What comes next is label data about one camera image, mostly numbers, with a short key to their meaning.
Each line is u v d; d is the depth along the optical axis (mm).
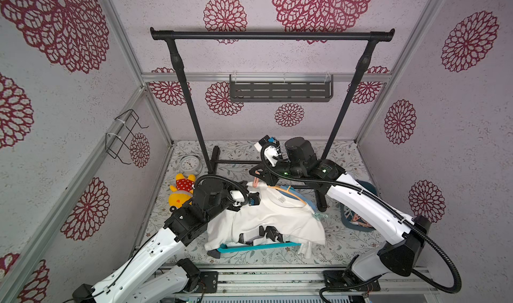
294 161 540
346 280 665
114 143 730
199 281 674
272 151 594
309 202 686
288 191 677
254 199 559
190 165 1048
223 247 716
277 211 705
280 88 928
